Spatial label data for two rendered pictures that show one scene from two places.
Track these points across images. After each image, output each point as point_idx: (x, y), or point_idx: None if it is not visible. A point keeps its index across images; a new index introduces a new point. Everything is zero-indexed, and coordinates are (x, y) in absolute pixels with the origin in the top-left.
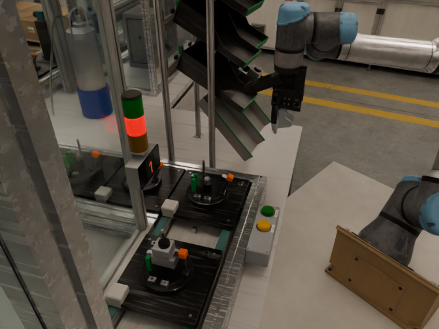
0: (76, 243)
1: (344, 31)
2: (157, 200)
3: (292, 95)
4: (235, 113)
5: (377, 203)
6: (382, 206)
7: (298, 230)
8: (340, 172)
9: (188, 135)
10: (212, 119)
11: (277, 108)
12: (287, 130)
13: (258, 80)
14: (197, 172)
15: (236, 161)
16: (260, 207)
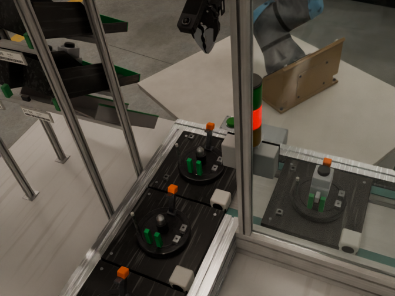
0: None
1: None
2: (203, 214)
3: (220, 0)
4: (94, 105)
5: (206, 69)
6: (210, 67)
7: None
8: (156, 82)
9: (24, 207)
10: (127, 113)
11: (218, 22)
12: None
13: (190, 12)
14: (156, 174)
15: (109, 158)
16: (225, 127)
